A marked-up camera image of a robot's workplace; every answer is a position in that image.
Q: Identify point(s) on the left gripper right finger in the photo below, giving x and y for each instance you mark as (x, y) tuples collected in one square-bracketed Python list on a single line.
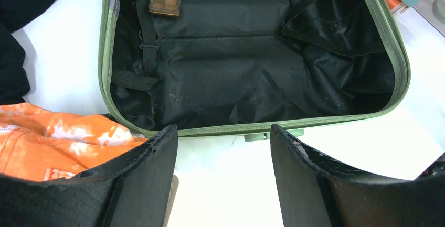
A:
[(315, 189)]

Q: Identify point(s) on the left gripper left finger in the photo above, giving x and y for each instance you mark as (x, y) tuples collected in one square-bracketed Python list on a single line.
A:
[(130, 190)]

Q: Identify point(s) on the white plastic basket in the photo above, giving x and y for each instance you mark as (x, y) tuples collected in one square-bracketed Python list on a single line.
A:
[(171, 198)]

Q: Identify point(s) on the orange white garment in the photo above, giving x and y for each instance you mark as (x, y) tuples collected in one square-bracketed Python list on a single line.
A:
[(41, 145)]

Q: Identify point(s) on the green hard-shell suitcase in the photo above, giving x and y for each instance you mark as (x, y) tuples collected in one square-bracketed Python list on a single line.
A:
[(228, 67)]

